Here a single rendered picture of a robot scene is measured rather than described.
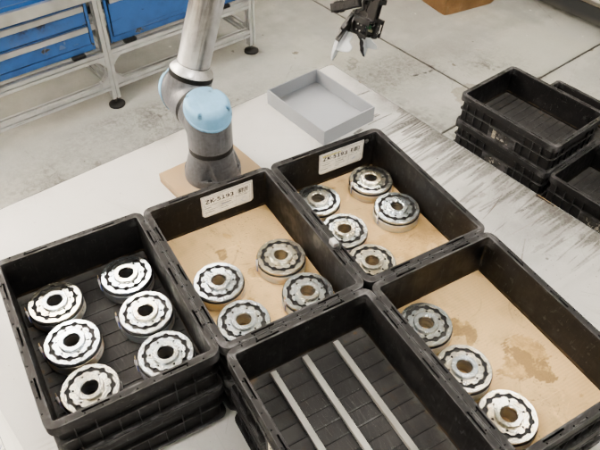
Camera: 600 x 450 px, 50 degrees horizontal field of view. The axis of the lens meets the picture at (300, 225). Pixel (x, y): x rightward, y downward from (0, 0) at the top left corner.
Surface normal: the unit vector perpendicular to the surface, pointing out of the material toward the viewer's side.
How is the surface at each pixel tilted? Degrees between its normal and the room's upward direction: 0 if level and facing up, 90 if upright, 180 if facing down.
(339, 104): 0
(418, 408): 0
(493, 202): 0
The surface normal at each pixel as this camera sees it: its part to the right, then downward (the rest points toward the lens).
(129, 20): 0.64, 0.55
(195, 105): 0.09, -0.63
